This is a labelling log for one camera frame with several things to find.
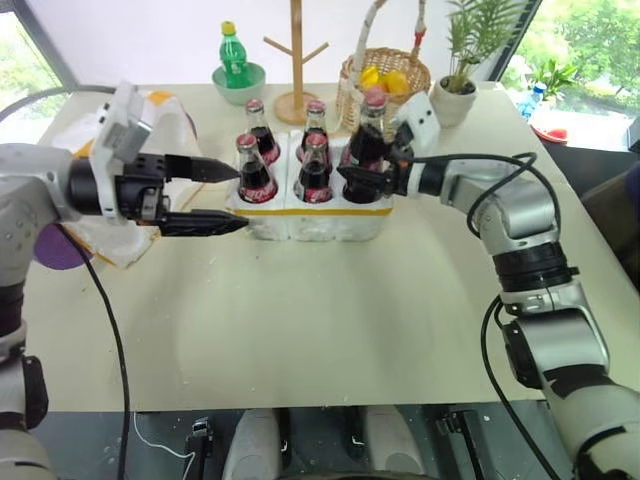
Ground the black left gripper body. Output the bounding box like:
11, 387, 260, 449
113, 153, 171, 225

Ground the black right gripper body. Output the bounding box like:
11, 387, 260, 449
381, 123, 415, 197

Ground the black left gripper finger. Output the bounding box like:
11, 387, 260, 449
164, 154, 242, 184
159, 209, 250, 239

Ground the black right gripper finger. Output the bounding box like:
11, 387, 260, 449
336, 165, 390, 188

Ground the glass cola bottle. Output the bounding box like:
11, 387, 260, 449
244, 98, 280, 167
235, 133, 280, 204
295, 99, 329, 162
293, 131, 336, 204
341, 85, 394, 204

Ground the white foam crate yellow tape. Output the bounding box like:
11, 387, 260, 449
226, 127, 397, 244

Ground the light green bowl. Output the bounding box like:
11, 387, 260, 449
210, 63, 267, 107

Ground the white plant pot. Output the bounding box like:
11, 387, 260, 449
429, 76, 479, 129

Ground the yellow fruit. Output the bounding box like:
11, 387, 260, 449
359, 66, 384, 92
381, 70, 408, 96

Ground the purple round mat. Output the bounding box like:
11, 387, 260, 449
33, 110, 200, 274

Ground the green soda bottle yellow cap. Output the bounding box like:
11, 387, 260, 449
218, 20, 250, 91

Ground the wooden mug tree stand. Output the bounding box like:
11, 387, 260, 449
262, 0, 332, 127

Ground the clear water bottle blue cap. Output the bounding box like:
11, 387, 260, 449
516, 81, 547, 122

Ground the green leafy plant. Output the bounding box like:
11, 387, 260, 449
443, 0, 532, 94

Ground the red and white dish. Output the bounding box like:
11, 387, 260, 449
531, 121, 572, 147

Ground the small green plant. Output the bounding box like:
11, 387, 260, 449
529, 58, 579, 102

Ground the dark side table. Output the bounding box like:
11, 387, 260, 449
563, 127, 640, 284

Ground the black clamp block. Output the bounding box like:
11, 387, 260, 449
433, 408, 484, 480
183, 416, 215, 480

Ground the grey rounded shape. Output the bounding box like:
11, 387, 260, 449
221, 408, 280, 480
363, 405, 427, 480

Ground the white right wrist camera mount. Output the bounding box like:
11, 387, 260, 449
391, 91, 442, 197

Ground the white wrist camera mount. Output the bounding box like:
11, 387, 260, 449
91, 81, 154, 222
391, 91, 442, 197

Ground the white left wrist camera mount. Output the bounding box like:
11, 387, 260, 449
91, 81, 154, 222

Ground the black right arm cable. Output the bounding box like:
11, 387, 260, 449
412, 151, 541, 237
480, 292, 564, 480

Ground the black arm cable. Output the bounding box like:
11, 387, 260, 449
56, 223, 133, 480
412, 151, 541, 237
0, 84, 121, 122
480, 292, 564, 480

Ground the wicker basket with handle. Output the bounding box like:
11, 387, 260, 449
335, 0, 433, 134

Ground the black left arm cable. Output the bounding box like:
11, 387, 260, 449
56, 223, 133, 480
0, 84, 121, 122

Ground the dark window frame post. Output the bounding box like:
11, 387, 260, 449
492, 0, 545, 82
13, 0, 80, 90

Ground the thin white cord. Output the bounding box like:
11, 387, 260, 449
131, 411, 195, 480

